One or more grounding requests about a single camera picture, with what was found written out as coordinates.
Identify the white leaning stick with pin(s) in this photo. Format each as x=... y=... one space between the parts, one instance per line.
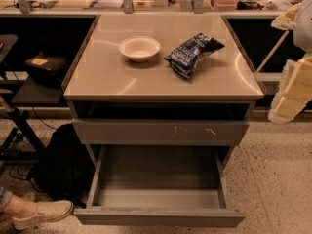
x=273 y=50

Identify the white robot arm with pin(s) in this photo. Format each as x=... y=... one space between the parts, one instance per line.
x=302 y=35

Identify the open grey middle drawer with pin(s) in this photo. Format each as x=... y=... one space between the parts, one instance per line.
x=159 y=186

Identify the black backpack on floor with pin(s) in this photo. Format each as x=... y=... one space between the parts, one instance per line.
x=65 y=170

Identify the black stand legs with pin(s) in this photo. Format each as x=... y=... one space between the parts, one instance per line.
x=21 y=129

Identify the grey drawer cabinet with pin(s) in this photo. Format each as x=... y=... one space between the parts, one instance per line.
x=107 y=85

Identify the white paper bowl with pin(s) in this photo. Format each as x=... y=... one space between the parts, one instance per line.
x=139 y=48

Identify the closed grey top drawer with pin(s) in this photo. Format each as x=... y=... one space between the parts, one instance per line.
x=160 y=132

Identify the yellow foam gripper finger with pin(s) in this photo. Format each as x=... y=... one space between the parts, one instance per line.
x=295 y=91
x=286 y=20

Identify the black box with label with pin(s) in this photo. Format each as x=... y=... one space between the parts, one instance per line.
x=47 y=71

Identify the blue chip bag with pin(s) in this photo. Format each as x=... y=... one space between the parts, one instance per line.
x=185 y=58

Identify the beige slip-on shoe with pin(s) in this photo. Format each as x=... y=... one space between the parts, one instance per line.
x=45 y=212

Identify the person's leg in jeans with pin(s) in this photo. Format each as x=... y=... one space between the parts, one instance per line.
x=14 y=205

